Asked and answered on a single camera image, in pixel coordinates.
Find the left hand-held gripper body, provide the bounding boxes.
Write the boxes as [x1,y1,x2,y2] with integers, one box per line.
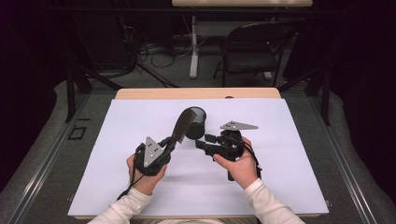
[134,135,172,177]

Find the white board mat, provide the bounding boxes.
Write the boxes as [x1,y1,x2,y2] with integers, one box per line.
[67,98,330,217]

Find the left hand-held gripper cable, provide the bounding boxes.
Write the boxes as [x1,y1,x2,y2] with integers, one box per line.
[116,155,146,202]

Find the black folding chair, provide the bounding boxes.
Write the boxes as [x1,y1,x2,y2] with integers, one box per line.
[212,21,297,88]

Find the right hand-held gripper cable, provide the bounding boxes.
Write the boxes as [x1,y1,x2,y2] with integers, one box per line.
[239,139,263,181]

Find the wooden table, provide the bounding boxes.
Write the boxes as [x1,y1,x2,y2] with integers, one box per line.
[74,87,326,220]

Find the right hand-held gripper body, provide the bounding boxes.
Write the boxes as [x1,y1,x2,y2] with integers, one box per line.
[205,120,260,162]

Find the black metal stand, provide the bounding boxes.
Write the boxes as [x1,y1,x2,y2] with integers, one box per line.
[64,18,124,124]
[278,62,332,127]

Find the tangle of floor cables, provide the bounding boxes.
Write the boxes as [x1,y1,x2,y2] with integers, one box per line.
[118,15,194,88]

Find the metal floor rail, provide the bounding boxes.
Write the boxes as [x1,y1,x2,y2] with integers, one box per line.
[306,92,377,224]
[8,92,92,224]

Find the person's right hand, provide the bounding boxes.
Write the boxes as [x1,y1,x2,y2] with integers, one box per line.
[213,136,262,190]

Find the person's left hand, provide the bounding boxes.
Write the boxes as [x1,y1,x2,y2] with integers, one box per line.
[125,154,168,196]

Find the white-legged background desk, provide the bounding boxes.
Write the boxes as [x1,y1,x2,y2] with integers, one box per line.
[171,0,314,79]

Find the hand-held gripper cable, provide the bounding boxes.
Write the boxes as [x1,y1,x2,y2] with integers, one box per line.
[116,155,146,202]
[239,139,263,181]

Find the black mesh cup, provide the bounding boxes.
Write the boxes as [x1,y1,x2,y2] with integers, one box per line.
[185,105,207,141]

